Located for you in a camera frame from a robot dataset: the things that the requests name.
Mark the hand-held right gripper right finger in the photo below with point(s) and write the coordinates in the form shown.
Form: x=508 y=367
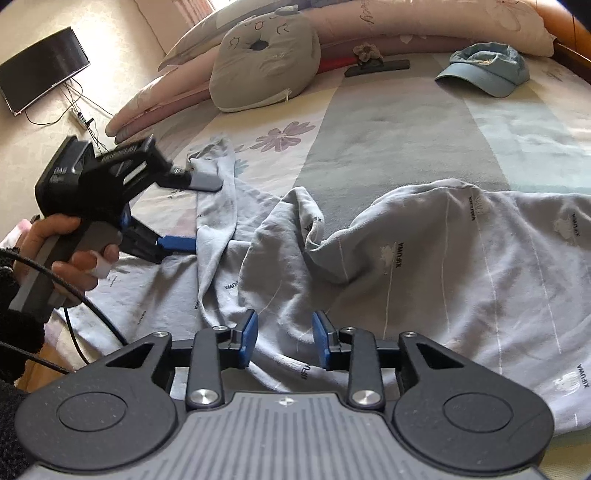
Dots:
x=321 y=341

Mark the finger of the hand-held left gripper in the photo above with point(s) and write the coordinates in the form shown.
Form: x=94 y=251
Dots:
x=178 y=243
x=203 y=181

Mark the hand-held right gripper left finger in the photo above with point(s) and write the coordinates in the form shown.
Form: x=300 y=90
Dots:
x=249 y=339

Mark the grey striped pants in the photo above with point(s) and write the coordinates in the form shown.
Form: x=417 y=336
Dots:
x=415 y=277

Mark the person's left forearm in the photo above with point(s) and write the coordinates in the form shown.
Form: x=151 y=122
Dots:
x=14 y=332

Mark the person's left hand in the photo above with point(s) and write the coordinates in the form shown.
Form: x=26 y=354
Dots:
x=41 y=230

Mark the white power strip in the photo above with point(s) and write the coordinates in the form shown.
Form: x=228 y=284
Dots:
x=78 y=117

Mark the pink white folded cloth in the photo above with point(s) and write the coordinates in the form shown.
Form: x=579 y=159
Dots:
x=14 y=233

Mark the grey cat face pillow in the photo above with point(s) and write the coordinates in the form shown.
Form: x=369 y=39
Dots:
x=263 y=64

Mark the grey floral pillow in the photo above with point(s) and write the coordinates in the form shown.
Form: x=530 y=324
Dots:
x=198 y=32

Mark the red cloth strip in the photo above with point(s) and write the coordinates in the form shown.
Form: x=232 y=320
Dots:
x=334 y=63

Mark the patchwork bed sheet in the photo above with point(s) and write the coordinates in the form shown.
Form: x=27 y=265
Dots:
x=392 y=129

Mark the flower hair clip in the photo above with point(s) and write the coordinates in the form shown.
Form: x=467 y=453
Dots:
x=368 y=51

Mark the black phone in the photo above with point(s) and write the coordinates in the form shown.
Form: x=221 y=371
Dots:
x=388 y=65

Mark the pink folded quilt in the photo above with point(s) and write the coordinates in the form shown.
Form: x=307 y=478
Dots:
x=415 y=27

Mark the blue cap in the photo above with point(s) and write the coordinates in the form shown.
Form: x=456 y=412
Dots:
x=485 y=69

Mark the wooden bed headboard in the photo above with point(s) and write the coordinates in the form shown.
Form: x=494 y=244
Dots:
x=572 y=32

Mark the black wall television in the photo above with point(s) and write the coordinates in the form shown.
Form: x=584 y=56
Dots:
x=41 y=74

